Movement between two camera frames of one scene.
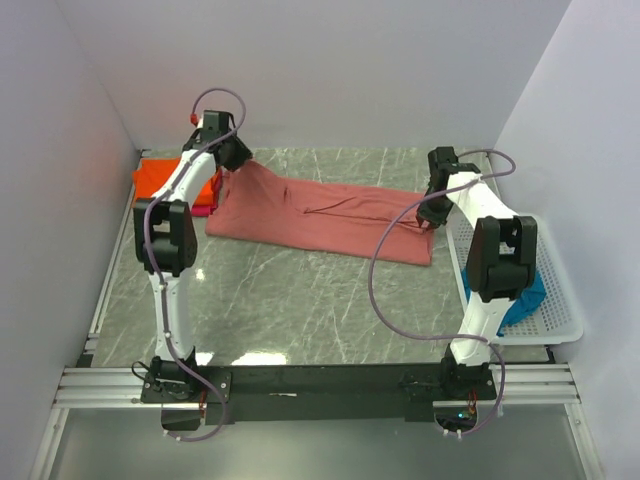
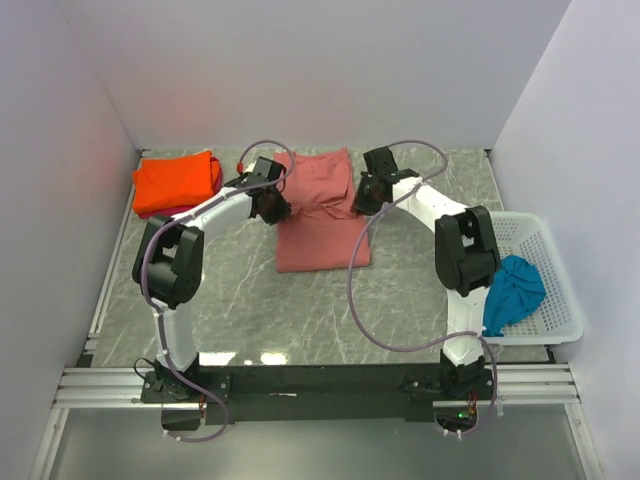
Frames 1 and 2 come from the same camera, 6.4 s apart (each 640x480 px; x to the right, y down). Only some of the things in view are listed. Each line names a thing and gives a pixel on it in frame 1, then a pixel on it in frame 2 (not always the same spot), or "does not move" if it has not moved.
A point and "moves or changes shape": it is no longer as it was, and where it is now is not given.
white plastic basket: [558, 319] does not move
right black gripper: [436, 219] → [360, 203]
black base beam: [318, 393] does not move
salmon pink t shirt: [255, 203] moves or changes shape
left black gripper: [243, 154] → [282, 209]
